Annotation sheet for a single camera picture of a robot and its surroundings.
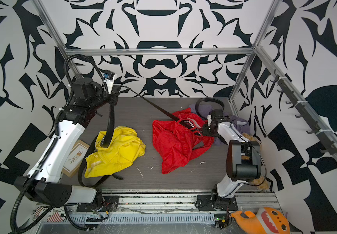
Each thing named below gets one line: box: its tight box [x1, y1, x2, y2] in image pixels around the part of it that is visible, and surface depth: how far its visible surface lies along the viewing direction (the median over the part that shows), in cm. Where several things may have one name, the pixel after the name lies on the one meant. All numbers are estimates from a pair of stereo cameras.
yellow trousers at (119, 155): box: [84, 126, 146, 179], surface depth 85 cm
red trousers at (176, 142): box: [151, 107, 215, 175], surface depth 89 cm
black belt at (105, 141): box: [100, 85, 204, 149], surface depth 77 cm
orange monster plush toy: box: [230, 207, 291, 234], surface depth 66 cm
